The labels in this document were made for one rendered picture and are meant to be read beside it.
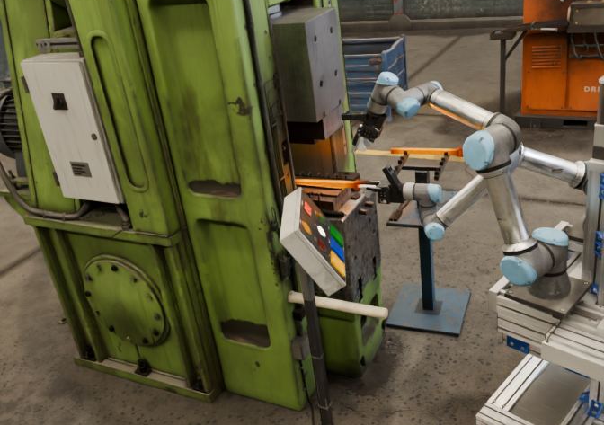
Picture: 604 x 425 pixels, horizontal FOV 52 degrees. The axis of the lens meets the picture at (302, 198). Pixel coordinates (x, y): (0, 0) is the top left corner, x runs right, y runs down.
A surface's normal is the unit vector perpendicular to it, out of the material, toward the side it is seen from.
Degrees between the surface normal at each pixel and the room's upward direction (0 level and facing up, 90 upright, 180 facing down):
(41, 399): 0
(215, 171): 89
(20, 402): 0
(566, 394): 0
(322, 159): 90
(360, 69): 89
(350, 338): 90
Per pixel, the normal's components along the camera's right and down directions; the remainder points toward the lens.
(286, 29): -0.44, 0.44
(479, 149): -0.83, 0.23
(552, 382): -0.13, -0.89
